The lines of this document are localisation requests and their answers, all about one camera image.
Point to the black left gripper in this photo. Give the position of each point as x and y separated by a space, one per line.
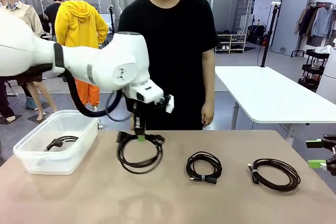
136 110

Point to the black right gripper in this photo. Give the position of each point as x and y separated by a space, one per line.
331 166

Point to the person's left forearm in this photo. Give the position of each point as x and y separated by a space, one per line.
209 77

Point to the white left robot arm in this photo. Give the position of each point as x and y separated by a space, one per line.
105 64

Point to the person's right hand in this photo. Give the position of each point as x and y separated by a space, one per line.
132 123

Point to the person's left hand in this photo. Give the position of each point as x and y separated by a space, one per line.
208 115

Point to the large white table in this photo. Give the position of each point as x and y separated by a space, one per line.
262 90

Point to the black utility cart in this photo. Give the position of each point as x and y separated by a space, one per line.
313 68

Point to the person in black t-shirt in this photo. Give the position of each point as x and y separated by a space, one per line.
178 51

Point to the clear plastic storage bin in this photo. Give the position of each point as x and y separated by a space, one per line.
52 163

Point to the black pole stand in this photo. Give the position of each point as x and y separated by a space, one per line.
266 43

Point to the mannequin in yellow hoodie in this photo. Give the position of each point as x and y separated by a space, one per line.
78 24

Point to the white shoe rack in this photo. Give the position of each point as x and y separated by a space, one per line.
231 43

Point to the clothes rack with garments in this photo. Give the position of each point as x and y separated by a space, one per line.
320 22

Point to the black suitcase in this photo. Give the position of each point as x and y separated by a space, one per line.
253 35

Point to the bystander legs with trousers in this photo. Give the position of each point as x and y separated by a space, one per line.
5 100

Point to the bystander in black cap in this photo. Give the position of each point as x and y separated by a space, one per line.
51 14

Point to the mannequin in beige shirt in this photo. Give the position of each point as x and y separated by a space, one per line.
31 19

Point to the white rounded pedestal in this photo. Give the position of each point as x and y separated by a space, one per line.
329 82

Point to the black tripod with camera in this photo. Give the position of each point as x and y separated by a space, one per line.
112 19

